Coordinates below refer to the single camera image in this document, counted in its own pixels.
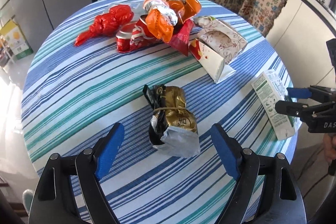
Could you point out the blue striped tablecloth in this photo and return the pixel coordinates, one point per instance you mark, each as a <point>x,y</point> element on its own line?
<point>74,95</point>

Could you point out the yellow green cardboard box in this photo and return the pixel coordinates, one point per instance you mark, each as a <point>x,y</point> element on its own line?
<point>16,40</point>

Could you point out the dark red snack wrapper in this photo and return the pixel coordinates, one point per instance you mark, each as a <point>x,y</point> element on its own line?
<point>181,36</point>

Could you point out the floral tissue pack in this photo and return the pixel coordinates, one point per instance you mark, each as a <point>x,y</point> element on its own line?
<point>221,37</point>

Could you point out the white kitchen cabinet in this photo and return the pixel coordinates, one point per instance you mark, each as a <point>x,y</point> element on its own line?
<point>299,37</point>

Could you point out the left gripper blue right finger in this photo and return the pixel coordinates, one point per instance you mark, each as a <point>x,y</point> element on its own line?
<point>281,200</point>

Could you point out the orange snack bag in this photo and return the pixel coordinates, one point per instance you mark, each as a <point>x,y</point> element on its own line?
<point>160,22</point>

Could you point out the person's right hand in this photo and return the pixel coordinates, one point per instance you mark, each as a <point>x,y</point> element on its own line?
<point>329,148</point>

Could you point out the red plastic bag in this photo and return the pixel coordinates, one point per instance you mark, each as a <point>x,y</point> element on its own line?
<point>106,24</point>

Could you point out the red soda can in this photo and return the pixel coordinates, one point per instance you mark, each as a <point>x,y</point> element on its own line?
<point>134,35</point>

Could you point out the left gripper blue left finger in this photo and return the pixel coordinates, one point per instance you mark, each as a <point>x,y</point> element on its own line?
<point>54,200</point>

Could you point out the white red folded carton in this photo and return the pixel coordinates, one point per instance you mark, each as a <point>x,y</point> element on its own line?
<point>211,61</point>

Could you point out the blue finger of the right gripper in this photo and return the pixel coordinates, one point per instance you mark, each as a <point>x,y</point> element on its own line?
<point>317,93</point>
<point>304,111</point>

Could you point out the gold black snack bag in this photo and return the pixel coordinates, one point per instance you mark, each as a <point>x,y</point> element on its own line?
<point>173,129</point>

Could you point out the green white carton box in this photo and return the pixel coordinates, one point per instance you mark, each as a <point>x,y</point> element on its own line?
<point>270,89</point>

